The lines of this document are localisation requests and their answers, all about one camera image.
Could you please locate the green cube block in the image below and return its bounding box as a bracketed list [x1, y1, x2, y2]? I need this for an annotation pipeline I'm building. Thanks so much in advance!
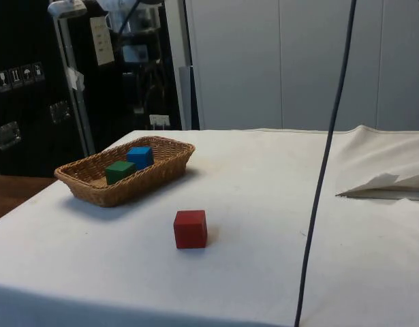
[105, 161, 138, 187]

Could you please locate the brown wicker basket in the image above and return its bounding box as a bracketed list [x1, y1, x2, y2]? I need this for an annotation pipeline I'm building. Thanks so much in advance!
[54, 136, 197, 208]

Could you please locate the blue cube block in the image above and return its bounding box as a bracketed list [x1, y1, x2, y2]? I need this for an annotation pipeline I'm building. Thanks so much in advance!
[126, 146, 154, 170]

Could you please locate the red cube block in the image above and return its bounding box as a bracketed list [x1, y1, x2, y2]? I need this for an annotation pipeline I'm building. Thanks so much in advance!
[173, 209, 208, 249]

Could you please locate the pale grey locker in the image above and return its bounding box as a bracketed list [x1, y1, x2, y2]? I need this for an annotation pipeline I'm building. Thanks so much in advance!
[377, 0, 419, 132]
[183, 0, 281, 131]
[279, 0, 379, 132]

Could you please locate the black cable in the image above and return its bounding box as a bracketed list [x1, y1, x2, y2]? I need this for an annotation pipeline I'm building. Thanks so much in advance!
[293, 0, 358, 327]

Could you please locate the black cabinet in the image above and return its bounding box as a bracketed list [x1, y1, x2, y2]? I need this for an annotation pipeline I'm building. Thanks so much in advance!
[0, 0, 183, 178]

